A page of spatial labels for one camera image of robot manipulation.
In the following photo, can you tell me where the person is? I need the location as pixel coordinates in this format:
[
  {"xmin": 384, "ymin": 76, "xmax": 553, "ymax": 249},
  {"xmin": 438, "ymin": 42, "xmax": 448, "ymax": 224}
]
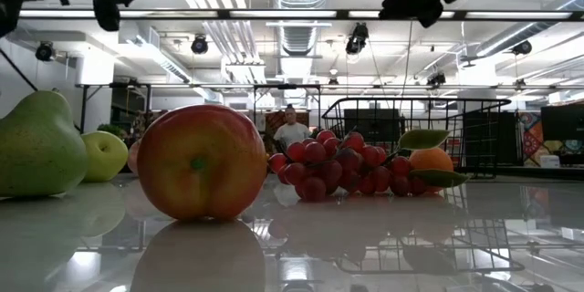
[{"xmin": 272, "ymin": 103, "xmax": 314, "ymax": 152}]

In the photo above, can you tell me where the yellow-green apple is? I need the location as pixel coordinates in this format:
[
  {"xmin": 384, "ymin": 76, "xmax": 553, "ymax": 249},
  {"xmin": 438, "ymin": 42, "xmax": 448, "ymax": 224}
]
[{"xmin": 80, "ymin": 130, "xmax": 130, "ymax": 183}]

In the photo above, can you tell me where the pink peach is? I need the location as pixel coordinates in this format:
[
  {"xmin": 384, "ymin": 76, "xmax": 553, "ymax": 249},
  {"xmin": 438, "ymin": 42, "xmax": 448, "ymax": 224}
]
[{"xmin": 127, "ymin": 140, "xmax": 141, "ymax": 175}]

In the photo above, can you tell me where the red nectarine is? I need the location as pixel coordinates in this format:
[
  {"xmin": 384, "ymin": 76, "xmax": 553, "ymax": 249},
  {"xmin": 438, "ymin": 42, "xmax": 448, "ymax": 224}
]
[{"xmin": 136, "ymin": 103, "xmax": 269, "ymax": 222}]

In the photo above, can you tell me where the red grape bunch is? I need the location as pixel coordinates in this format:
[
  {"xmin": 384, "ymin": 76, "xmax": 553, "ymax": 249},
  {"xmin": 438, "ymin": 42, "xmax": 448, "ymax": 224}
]
[{"xmin": 267, "ymin": 130, "xmax": 428, "ymax": 203}]

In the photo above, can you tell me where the small orange with leaves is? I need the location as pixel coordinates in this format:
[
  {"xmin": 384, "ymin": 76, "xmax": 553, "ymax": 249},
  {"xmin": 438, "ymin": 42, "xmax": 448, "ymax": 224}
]
[{"xmin": 398, "ymin": 129, "xmax": 470, "ymax": 194}]

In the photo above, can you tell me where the black wire basket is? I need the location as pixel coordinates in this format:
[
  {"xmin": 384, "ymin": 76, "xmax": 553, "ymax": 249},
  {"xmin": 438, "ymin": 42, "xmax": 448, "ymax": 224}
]
[{"xmin": 321, "ymin": 97, "xmax": 513, "ymax": 180}]

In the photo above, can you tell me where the black monitor screen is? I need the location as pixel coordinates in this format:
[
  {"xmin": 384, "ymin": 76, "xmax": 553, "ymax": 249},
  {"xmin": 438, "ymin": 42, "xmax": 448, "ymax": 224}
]
[{"xmin": 540, "ymin": 104, "xmax": 584, "ymax": 142}]

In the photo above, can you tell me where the silver ventilation duct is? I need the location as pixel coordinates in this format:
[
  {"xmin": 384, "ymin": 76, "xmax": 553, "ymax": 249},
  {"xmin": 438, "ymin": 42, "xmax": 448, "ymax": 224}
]
[{"xmin": 267, "ymin": 0, "xmax": 335, "ymax": 58}]

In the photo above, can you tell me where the green pear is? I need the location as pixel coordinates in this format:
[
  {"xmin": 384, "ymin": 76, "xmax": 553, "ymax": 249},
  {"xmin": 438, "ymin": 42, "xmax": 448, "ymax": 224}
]
[{"xmin": 0, "ymin": 89, "xmax": 89, "ymax": 198}]

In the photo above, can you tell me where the small white carton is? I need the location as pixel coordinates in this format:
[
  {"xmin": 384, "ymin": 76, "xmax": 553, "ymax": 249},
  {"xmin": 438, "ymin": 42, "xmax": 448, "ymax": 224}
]
[{"xmin": 539, "ymin": 153, "xmax": 561, "ymax": 169}]

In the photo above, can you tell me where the black panel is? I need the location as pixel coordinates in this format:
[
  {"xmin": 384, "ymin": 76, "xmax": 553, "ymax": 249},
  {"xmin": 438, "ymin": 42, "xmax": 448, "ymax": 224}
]
[{"xmin": 342, "ymin": 108, "xmax": 403, "ymax": 156}]

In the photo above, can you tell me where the colourful patterned wall hanging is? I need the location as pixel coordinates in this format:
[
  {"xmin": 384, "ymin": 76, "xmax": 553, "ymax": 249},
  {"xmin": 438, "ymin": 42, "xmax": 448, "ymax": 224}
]
[{"xmin": 518, "ymin": 111, "xmax": 584, "ymax": 168}]

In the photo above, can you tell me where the dark green leafy plant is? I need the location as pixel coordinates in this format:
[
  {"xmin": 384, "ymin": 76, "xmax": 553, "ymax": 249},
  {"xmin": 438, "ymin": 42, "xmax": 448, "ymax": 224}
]
[{"xmin": 98, "ymin": 122, "xmax": 125, "ymax": 141}]

